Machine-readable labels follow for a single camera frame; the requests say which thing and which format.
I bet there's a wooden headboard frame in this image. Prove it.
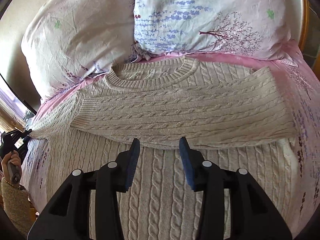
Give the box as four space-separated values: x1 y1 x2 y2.
298 0 310 51

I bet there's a pink floral bed sheet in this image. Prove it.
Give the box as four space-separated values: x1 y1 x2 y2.
22 42 319 237

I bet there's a cream cable-knit sweater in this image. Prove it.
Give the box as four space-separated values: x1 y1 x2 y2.
31 58 298 239

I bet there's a dark flat screen monitor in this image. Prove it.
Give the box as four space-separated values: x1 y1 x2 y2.
1 75 36 119

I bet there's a person's left hand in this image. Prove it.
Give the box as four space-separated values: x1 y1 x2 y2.
1 151 22 187

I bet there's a white lavender print pillow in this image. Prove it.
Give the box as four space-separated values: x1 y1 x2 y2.
133 0 291 61

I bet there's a pale pink floral pillow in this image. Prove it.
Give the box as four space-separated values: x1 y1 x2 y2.
21 0 138 101

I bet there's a left forearm fuzzy beige sleeve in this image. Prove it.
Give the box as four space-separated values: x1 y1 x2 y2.
1 178 33 239

